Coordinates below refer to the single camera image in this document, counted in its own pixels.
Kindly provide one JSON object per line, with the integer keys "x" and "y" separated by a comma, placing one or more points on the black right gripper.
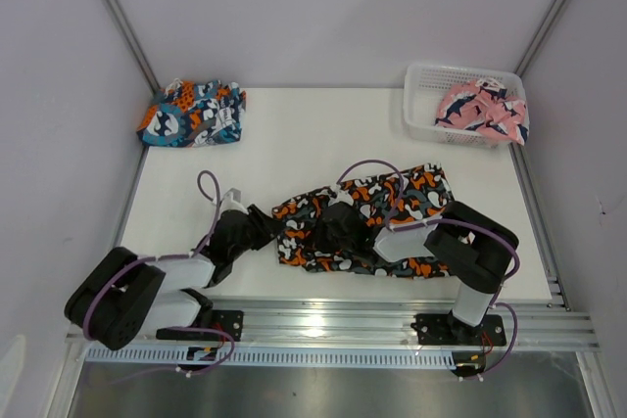
{"x": 319, "y": 241}

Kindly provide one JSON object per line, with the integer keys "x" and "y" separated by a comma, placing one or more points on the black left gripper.
{"x": 267, "y": 228}

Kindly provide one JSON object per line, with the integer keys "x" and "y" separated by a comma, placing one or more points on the orange camouflage shorts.
{"x": 401, "y": 196}

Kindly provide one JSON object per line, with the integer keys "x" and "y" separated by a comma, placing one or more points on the blue orange patterned shorts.
{"x": 186, "y": 114}

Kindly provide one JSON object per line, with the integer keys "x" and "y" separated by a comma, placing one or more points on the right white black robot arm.
{"x": 480, "y": 252}

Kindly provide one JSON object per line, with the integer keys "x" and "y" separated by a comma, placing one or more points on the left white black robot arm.
{"x": 126, "y": 295}

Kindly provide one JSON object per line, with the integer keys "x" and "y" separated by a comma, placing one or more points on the pink white patterned shorts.
{"x": 485, "y": 106}

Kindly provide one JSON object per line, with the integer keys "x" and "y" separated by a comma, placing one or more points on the white perforated plastic basket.
{"x": 426, "y": 85}

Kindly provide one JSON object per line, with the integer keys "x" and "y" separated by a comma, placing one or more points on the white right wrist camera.
{"x": 339, "y": 196}

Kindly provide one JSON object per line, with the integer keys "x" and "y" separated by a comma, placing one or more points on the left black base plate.
{"x": 207, "y": 327}

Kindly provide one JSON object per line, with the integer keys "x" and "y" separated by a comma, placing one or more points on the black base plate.
{"x": 439, "y": 329}
{"x": 207, "y": 327}

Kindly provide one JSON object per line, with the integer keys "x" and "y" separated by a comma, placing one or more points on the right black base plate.
{"x": 439, "y": 329}

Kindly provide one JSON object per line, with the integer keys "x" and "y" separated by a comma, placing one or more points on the white slotted cable duct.
{"x": 299, "y": 357}

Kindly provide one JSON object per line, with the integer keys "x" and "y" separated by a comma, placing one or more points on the aluminium front rail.
{"x": 348, "y": 324}

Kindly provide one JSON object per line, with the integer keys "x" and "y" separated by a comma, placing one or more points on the right aluminium frame post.
{"x": 541, "y": 35}

